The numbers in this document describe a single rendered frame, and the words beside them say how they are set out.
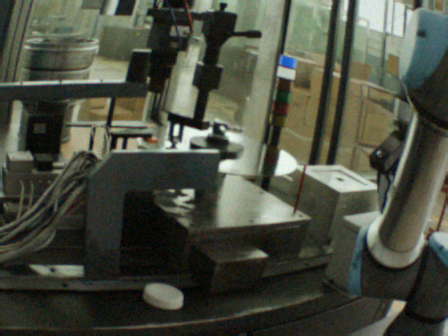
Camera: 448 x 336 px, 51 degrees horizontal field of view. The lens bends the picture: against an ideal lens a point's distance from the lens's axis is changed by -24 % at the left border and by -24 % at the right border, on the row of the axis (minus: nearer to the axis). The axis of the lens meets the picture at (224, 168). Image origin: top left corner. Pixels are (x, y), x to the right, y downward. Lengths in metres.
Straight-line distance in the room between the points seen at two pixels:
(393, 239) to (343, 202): 0.55
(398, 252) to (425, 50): 0.36
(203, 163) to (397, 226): 0.40
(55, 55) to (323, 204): 0.90
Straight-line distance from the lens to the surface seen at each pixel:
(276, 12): 1.82
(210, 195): 1.24
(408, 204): 0.74
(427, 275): 0.88
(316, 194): 1.37
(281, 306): 1.06
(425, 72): 0.59
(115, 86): 1.31
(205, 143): 1.21
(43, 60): 1.70
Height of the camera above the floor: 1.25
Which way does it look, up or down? 15 degrees down
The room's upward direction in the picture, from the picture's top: 11 degrees clockwise
